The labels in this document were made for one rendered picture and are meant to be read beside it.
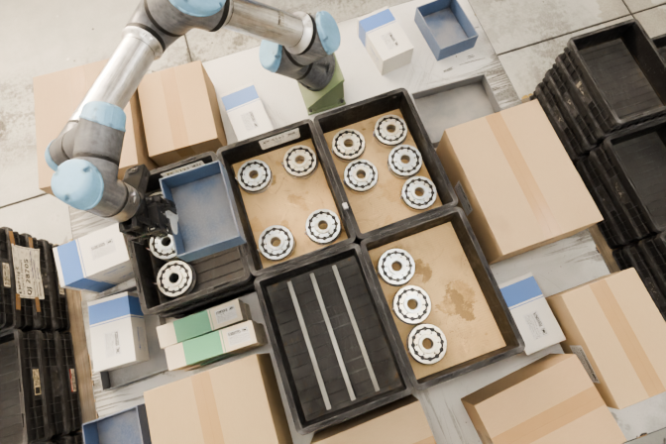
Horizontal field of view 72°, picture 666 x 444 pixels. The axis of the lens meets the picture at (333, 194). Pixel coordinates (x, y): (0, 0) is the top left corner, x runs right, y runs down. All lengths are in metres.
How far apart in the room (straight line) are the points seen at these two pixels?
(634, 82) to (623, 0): 1.04
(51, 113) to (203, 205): 0.70
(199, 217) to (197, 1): 0.49
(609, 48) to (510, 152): 0.98
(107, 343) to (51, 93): 0.81
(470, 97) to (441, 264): 0.64
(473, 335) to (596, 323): 0.32
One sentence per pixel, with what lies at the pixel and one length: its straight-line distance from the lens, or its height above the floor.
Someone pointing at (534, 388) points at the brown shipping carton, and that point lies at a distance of 1.36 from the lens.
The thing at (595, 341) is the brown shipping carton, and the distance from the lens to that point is 1.42.
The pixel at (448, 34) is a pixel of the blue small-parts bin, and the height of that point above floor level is 0.70.
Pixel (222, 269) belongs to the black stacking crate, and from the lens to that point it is 1.38.
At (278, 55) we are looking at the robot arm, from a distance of 1.40.
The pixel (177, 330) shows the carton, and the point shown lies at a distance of 1.41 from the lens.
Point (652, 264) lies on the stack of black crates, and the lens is 2.12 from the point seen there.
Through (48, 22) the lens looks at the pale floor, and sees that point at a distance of 3.31.
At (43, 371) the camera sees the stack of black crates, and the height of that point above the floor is 0.37.
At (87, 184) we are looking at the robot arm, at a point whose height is 1.47.
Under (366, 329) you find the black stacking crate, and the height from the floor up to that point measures 0.83.
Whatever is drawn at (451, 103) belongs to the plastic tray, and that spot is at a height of 0.70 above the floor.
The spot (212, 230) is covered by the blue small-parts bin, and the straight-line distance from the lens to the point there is 1.15.
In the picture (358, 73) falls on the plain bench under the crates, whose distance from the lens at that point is 1.72.
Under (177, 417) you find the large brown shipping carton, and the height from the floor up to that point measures 0.90.
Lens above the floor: 2.14
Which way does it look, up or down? 71 degrees down
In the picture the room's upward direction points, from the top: 8 degrees counter-clockwise
